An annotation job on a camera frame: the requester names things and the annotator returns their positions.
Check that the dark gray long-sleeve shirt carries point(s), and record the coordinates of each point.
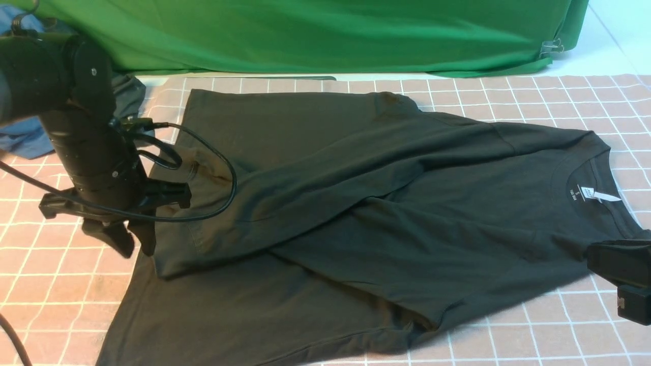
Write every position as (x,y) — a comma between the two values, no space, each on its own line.
(362,223)

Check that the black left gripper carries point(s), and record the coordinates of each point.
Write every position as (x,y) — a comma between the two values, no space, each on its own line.
(106,202)

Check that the blue crumpled garment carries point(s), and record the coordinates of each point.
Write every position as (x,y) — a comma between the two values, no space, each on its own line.
(25,138)

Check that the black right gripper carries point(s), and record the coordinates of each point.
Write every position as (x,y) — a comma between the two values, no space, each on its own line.
(625,264)

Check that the green backdrop cloth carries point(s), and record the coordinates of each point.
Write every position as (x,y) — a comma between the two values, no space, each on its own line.
(442,38)

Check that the pink checkered tablecloth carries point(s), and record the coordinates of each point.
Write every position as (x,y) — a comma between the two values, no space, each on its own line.
(60,289)

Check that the gray left robot arm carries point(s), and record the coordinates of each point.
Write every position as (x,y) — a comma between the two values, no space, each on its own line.
(65,81)

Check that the dark gray crumpled garment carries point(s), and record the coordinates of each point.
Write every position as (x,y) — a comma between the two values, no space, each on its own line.
(129,93)

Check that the metal binder clip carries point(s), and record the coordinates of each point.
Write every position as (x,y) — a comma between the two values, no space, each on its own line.
(551,47)

